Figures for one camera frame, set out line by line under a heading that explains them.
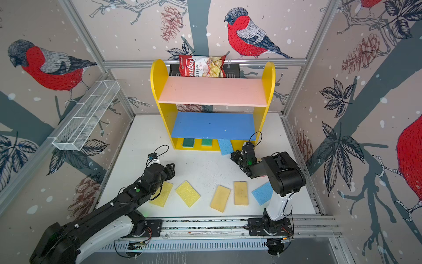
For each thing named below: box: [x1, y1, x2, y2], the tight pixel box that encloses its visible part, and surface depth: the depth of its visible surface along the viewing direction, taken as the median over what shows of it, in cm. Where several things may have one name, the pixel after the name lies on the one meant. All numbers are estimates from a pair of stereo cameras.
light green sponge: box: [202, 138, 213, 147], surface depth 103 cm
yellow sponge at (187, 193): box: [174, 180, 201, 208], surface depth 85 cm
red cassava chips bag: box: [178, 54, 227, 78], surface depth 88 cm
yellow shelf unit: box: [150, 58, 276, 151], surface depth 90 cm
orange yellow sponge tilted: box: [209, 184, 231, 213], surface depth 83 cm
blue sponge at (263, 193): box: [251, 181, 274, 206], surface depth 85 cm
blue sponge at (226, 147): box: [218, 139, 235, 156], surface depth 101 cm
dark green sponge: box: [182, 137, 195, 148], surface depth 103 cm
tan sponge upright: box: [234, 180, 249, 206], surface depth 85 cm
